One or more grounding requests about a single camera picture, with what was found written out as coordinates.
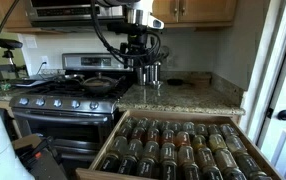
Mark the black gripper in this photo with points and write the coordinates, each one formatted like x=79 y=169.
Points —
x=138 y=43

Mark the wooden spice drawer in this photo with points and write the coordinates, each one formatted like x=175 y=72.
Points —
x=83 y=175

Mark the steel utensil holder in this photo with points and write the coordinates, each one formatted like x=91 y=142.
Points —
x=149 y=75

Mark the small black dish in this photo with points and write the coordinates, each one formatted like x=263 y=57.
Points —
x=175 y=82

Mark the dark frying pan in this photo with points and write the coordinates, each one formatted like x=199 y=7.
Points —
x=98 y=85

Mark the glass spice jar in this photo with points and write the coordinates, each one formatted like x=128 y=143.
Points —
x=199 y=142
x=259 y=176
x=109 y=163
x=212 y=174
x=201 y=130
x=235 y=144
x=143 y=123
x=146 y=168
x=119 y=145
x=213 y=129
x=167 y=137
x=182 y=139
x=216 y=142
x=247 y=162
x=153 y=135
x=138 y=134
x=225 y=159
x=188 y=127
x=128 y=165
x=154 y=125
x=135 y=148
x=126 y=130
x=151 y=150
x=228 y=130
x=234 y=175
x=175 y=127
x=132 y=122
x=165 y=126

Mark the silver range knob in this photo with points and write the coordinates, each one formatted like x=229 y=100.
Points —
x=57 y=103
x=40 y=102
x=94 y=105
x=23 y=101
x=75 y=104

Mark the brown wooden board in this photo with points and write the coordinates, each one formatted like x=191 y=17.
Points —
x=199 y=80

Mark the silver pan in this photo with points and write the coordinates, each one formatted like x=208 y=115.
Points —
x=71 y=77

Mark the stainless steel microwave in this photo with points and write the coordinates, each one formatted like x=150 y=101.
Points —
x=66 y=13

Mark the coriander spice jar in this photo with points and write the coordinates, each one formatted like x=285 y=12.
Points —
x=168 y=152

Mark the stainless steel gas range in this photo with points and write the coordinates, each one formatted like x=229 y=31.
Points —
x=66 y=133

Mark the cinnamon spice jar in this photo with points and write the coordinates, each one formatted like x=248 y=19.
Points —
x=185 y=155

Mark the grey flat tray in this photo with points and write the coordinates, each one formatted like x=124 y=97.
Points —
x=29 y=83

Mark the black pepper spice jar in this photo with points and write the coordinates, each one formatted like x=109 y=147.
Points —
x=168 y=170

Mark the fenugreek spice jar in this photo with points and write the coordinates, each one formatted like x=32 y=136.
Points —
x=204 y=156

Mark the cloves spice jar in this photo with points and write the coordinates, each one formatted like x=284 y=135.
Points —
x=191 y=172

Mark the black equipment case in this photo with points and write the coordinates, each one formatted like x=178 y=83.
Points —
x=46 y=163

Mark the small green items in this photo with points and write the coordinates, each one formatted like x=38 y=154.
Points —
x=1 y=86

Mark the brown cardboard box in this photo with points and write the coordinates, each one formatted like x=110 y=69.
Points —
x=24 y=141

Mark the black door latch plate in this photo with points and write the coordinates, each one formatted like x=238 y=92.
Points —
x=269 y=112

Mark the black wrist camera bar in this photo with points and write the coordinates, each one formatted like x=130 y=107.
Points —
x=126 y=28

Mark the wide wooden wall cabinet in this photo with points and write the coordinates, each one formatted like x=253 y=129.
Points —
x=203 y=10

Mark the white wall outlet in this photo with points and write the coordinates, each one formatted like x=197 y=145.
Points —
x=45 y=60

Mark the white switch plate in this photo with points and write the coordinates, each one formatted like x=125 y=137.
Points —
x=31 y=42

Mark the white door frame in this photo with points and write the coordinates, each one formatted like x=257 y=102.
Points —
x=266 y=66

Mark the black camera on stand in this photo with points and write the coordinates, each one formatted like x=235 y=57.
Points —
x=8 y=44

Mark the narrow wooden wall cabinet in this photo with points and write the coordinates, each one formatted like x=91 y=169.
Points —
x=13 y=16

